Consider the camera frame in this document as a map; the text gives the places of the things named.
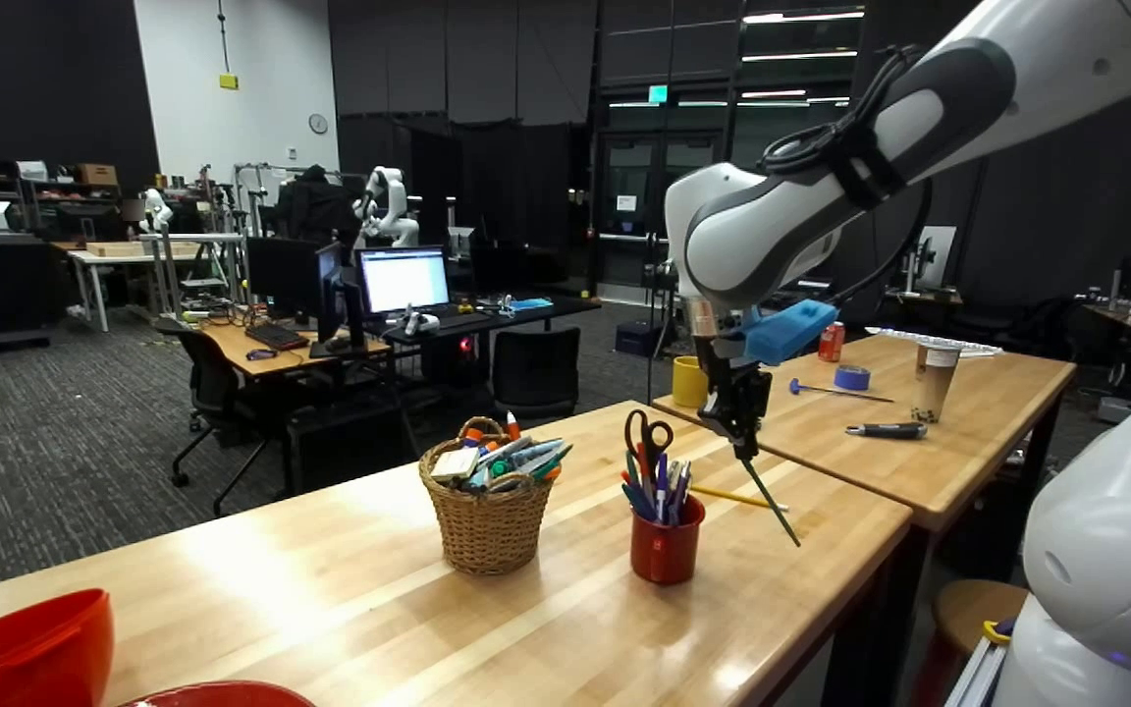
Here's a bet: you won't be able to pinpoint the black keyboard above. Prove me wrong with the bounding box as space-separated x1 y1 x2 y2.
243 316 315 358

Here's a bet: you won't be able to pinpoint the black office chair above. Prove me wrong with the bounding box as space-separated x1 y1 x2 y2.
163 322 288 519
489 322 584 422

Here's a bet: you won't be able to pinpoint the yellow pencil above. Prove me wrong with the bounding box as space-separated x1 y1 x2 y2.
687 477 776 513

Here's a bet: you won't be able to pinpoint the metal cup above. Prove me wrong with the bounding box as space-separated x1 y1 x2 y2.
907 336 966 428

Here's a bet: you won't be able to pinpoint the red bowl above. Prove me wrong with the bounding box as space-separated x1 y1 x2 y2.
0 585 119 707

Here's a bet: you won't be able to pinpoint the small red object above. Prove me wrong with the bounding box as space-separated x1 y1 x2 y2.
811 316 853 369

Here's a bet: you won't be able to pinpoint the black metal storage rack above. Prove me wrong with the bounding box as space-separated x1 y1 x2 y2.
590 0 874 299

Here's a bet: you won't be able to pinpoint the blue tool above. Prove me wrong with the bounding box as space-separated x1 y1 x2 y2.
785 366 878 404

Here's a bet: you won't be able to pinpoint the wooden side table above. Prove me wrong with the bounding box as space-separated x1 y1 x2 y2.
650 328 1084 621

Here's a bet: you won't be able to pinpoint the green pen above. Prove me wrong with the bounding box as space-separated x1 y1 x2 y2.
729 434 805 548

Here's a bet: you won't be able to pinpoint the red mug with pens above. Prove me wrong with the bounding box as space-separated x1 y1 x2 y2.
415 413 577 576

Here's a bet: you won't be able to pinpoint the yellow container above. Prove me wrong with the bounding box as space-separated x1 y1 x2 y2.
667 345 715 415

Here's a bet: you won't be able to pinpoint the small white robot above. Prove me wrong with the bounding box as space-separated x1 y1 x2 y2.
137 183 178 240

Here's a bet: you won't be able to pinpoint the computer monitor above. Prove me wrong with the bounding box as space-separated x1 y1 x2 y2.
355 243 457 322

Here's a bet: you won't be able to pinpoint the blue pen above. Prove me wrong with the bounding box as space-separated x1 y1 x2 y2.
618 473 656 527

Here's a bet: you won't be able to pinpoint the round wooden stool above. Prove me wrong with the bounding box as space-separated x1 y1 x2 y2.
932 574 1034 658

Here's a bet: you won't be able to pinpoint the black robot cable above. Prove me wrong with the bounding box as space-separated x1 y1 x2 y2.
750 43 938 314

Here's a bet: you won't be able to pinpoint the red plate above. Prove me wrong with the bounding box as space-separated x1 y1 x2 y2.
131 675 323 707

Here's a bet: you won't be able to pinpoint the black flat device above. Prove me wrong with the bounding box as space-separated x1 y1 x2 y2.
845 415 934 443

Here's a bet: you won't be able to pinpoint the wooden office desk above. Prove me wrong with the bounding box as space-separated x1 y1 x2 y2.
195 293 606 395

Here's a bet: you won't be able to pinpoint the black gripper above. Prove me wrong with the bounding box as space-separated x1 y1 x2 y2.
700 336 776 467

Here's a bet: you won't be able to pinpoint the black scissors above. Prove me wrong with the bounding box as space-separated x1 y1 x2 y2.
618 404 678 489

